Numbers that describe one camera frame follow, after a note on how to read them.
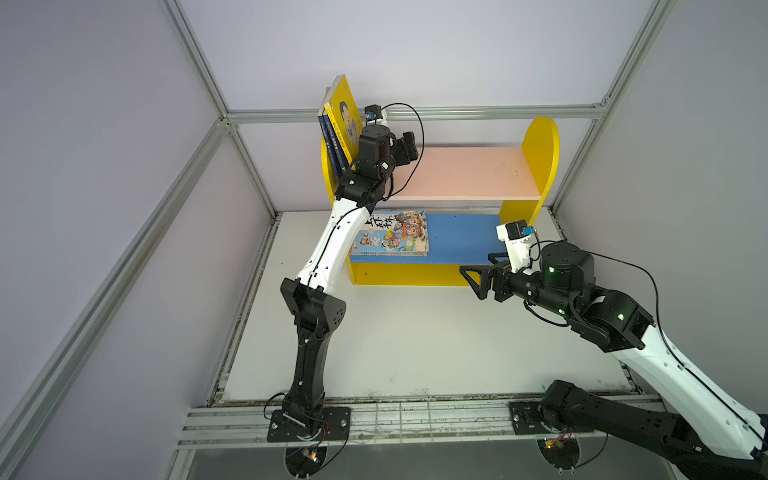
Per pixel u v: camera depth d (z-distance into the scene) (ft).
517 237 1.70
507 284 1.76
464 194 2.24
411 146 2.26
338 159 2.14
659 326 1.38
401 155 2.26
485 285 1.77
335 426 2.39
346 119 2.08
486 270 1.73
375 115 2.10
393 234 3.04
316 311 1.84
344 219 1.80
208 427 2.46
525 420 2.40
